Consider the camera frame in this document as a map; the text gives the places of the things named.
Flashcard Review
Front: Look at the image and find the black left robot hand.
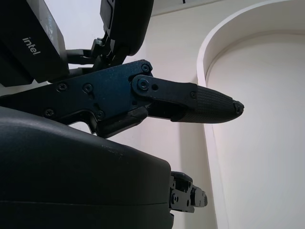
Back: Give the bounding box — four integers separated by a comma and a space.
61, 0, 153, 79

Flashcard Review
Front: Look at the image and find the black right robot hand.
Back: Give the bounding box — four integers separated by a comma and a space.
0, 59, 245, 229

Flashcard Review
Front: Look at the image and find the black RealSense box lid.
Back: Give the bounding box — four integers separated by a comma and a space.
0, 0, 70, 88

